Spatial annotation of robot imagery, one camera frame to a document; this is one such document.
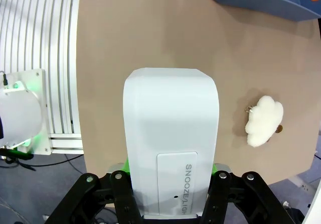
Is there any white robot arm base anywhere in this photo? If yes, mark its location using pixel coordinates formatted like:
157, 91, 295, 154
0, 81, 43, 149

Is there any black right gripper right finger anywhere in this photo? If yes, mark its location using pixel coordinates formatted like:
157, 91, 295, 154
200, 162, 303, 224

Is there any silver aluminium profile frame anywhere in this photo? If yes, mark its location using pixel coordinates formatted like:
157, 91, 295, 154
0, 0, 85, 155

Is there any white digital alarm clock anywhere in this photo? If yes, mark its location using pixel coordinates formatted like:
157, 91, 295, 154
122, 67, 220, 219

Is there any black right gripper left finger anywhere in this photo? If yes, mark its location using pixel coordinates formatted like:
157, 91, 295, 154
45, 161, 145, 224

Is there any white square mounting plate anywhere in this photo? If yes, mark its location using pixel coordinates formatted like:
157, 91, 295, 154
0, 69, 53, 156

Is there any black cable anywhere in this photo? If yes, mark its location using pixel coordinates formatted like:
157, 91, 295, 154
0, 147, 85, 171

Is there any white fluffy cloud keychain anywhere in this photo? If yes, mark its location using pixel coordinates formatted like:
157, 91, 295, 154
244, 95, 284, 148

